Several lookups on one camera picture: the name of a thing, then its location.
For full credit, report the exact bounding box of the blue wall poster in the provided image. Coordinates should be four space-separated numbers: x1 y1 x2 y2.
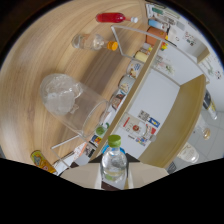
147 116 161 129

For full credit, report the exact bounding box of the yellow drink can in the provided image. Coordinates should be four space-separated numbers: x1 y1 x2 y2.
30 149 58 174

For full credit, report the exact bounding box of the clear bottle green cap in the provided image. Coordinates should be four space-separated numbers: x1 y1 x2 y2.
100 134 128 183

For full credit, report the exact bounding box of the blue print bowl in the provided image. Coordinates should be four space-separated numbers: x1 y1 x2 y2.
126 60 143 79

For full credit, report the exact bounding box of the white green mug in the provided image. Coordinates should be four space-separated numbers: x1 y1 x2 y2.
95 124 109 138

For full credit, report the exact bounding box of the two-tier wooden shelf rack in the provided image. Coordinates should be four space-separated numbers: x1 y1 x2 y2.
49 24 209 169

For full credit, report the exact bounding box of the clear bottle red label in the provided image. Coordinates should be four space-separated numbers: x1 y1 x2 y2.
125 120 158 138

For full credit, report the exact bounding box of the yellow cup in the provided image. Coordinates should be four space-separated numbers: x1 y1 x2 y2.
134 50 150 63

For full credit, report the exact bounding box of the orange pot with utensils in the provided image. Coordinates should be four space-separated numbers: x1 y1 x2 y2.
146 26 169 46

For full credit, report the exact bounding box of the small red liquid bottle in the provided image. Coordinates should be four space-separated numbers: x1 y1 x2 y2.
95 12 139 24

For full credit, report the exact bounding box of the clear glass with ice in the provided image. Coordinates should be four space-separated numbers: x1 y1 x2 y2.
39 73 110 140

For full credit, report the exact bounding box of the pale blue squat bottle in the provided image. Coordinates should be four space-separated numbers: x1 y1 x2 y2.
148 18 168 32

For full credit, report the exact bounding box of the clear bottle orange cap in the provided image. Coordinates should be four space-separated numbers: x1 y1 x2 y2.
70 33 119 52

